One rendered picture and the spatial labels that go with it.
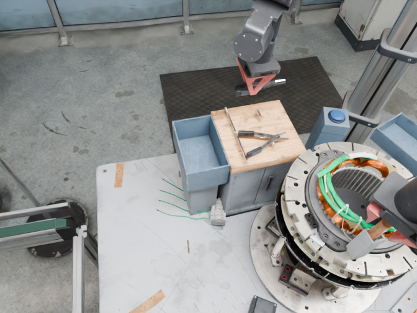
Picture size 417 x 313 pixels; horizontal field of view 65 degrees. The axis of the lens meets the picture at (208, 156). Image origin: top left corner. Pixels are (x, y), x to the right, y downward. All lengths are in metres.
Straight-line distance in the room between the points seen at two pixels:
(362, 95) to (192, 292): 0.78
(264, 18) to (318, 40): 2.57
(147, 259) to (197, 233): 0.16
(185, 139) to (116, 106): 1.53
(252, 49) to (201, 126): 0.35
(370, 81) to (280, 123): 0.35
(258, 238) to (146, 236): 0.33
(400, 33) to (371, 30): 2.04
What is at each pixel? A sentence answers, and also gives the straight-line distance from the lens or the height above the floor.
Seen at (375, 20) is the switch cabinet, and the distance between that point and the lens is 3.03.
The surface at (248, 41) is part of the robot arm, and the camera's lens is 0.61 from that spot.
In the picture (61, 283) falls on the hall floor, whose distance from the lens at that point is 1.89.
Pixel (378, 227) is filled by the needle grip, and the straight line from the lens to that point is 0.63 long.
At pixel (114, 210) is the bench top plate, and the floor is 0.78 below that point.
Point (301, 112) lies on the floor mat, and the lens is 2.45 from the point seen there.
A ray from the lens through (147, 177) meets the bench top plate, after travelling 1.11.
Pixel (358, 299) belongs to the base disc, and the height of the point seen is 0.80.
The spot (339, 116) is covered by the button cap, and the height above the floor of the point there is 1.04.
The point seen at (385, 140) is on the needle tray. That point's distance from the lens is 0.99.
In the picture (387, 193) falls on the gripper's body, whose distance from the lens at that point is 0.55.
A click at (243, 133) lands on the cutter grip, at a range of 0.81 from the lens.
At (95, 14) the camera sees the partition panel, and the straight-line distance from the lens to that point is 2.92.
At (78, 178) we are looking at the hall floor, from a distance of 2.12.
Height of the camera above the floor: 1.72
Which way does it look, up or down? 55 degrees down
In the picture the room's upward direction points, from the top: 4 degrees clockwise
